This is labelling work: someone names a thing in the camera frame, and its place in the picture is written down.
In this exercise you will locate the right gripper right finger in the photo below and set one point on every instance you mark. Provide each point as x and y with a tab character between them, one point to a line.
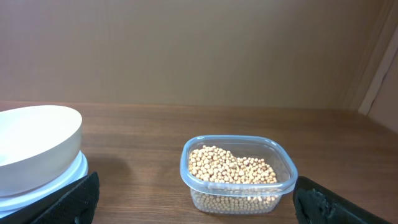
315	204

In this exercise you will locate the soybeans in container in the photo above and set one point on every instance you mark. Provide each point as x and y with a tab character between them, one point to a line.
214	164

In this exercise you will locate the white digital kitchen scale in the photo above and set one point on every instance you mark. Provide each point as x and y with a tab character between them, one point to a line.
13	203

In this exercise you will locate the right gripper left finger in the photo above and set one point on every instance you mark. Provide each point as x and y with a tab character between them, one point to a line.
74	203

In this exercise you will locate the clear plastic container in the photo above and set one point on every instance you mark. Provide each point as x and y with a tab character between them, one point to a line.
242	146

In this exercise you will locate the white bowl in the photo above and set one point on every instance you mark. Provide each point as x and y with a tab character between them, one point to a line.
38	144

